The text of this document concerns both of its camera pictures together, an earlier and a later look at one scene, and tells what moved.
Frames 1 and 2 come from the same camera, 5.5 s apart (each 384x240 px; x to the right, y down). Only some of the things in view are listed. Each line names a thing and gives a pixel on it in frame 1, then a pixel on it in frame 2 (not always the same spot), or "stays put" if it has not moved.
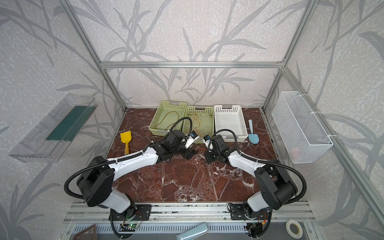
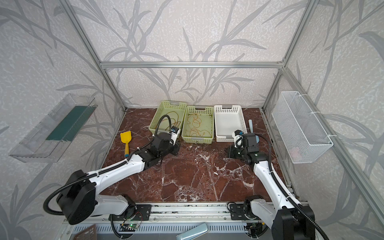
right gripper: (211, 153) to (234, 151)
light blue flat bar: (199, 230) stays put
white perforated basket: (230, 118) stays put
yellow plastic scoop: (126, 137) stays put
